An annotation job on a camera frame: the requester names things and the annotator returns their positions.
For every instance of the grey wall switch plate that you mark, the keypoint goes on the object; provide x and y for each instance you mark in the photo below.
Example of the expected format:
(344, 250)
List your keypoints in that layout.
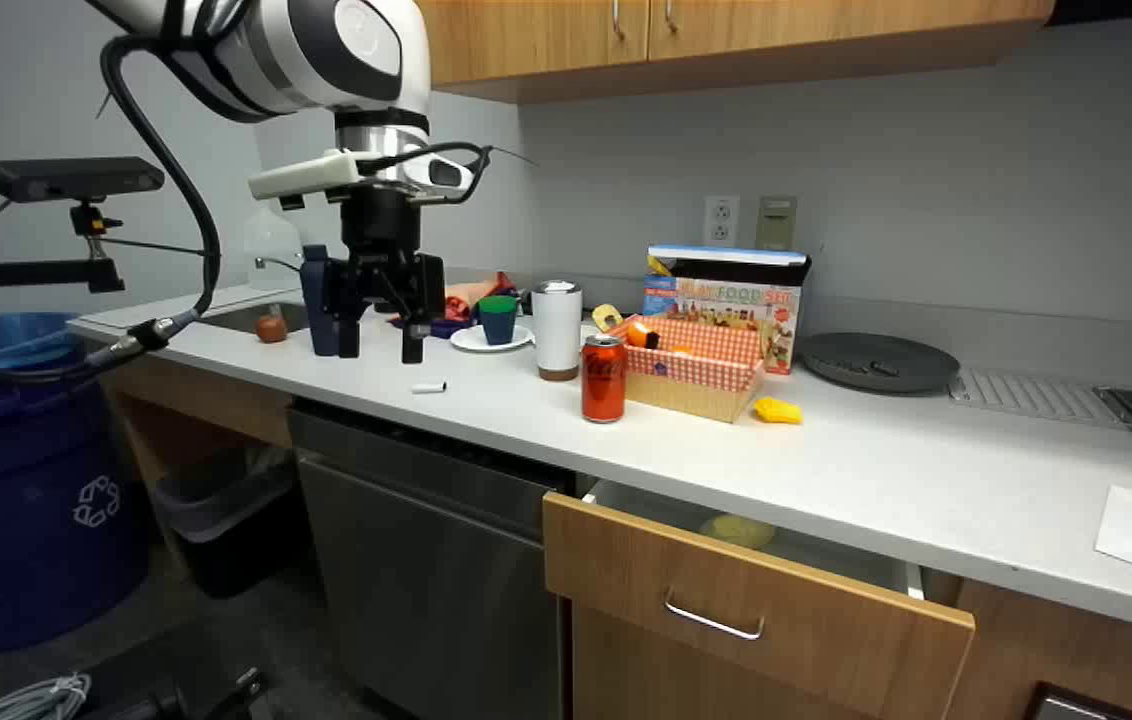
(778, 221)

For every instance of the small white marker tube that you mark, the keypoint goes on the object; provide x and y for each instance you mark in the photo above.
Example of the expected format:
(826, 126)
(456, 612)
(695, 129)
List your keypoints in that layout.
(428, 389)

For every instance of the wooden base cabinet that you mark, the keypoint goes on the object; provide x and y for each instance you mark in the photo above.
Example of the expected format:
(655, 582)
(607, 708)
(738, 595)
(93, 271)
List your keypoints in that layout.
(1085, 654)

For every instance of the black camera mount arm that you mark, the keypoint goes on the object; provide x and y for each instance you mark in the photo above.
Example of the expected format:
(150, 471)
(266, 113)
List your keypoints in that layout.
(16, 272)

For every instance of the wooden wall cabinet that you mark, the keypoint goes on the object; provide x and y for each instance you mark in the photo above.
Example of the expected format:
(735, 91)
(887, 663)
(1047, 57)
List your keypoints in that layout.
(725, 34)

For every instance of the black round pan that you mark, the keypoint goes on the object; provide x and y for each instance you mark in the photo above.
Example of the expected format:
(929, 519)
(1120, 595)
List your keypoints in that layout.
(878, 362)

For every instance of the stainless steel dishwasher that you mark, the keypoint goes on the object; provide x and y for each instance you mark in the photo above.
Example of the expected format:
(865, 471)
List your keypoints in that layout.
(417, 585)

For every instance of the cream tape roll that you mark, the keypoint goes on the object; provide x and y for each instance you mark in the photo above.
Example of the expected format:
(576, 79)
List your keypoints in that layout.
(607, 319)

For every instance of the white tumbler brown base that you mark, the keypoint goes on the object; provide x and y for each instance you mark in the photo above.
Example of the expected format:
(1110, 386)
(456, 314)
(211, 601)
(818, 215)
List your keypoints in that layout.
(558, 334)

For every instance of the steel sink basin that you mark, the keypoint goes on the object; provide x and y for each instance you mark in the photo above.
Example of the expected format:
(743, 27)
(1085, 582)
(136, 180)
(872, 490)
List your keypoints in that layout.
(249, 319)

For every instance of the black trash bin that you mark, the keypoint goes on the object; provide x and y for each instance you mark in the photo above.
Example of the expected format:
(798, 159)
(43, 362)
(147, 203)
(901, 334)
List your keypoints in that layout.
(229, 524)

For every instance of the blue toy food carton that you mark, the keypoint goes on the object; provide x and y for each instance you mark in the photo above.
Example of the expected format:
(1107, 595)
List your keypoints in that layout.
(738, 301)

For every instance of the white wall outlet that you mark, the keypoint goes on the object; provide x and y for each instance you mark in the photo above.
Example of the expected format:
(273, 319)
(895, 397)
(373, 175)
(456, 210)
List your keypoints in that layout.
(722, 221)

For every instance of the blue recycling bin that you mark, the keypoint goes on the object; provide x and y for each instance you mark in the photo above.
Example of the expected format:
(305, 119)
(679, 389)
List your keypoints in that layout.
(16, 492)

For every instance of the black stereo camera bar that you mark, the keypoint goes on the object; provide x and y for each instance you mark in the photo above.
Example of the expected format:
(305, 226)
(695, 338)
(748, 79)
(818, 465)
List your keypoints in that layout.
(69, 179)

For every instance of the blue cup green rim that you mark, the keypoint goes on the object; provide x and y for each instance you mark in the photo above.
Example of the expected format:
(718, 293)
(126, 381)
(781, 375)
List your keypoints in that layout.
(499, 322)

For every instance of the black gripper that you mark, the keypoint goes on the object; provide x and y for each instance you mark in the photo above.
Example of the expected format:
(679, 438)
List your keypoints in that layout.
(387, 246)

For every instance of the wooden drawer white interior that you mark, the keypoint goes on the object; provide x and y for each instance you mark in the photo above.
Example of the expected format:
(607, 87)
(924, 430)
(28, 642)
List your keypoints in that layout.
(748, 605)

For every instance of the yellow sponge block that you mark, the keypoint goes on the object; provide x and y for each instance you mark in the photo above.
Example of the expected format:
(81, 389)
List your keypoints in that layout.
(778, 408)

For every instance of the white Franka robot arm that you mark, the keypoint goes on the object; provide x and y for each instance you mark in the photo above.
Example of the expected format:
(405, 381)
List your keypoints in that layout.
(309, 45)

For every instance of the small orange round object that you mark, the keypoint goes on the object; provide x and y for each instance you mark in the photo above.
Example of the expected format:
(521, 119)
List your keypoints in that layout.
(273, 326)

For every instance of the red checkered cardboard box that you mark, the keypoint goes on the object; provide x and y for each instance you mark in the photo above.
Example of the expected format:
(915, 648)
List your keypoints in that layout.
(689, 381)

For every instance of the white round plate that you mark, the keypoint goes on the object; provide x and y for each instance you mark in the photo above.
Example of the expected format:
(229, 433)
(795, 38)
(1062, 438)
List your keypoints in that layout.
(468, 340)

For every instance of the clear plastic bag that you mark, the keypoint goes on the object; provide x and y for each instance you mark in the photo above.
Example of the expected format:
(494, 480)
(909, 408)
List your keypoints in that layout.
(28, 697)

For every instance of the orange toy food piece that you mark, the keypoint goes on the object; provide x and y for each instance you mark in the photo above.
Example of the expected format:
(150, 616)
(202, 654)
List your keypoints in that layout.
(643, 334)

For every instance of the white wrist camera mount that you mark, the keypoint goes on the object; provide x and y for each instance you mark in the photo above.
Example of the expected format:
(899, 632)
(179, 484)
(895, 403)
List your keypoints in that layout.
(324, 175)

